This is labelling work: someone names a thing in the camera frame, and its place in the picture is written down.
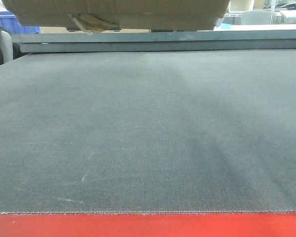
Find blue storage bin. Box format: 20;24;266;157
0;11;40;34

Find crumpled clear packing tape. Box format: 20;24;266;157
68;14;119;35

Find large brown cardboard box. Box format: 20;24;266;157
2;0;229;31

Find light blue tray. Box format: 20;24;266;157
213;23;232;31

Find red table edge strip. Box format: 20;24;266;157
0;213;296;237

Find dark raised table rail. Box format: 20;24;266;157
12;30;296;53

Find grey office chair back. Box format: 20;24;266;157
241;10;271;25

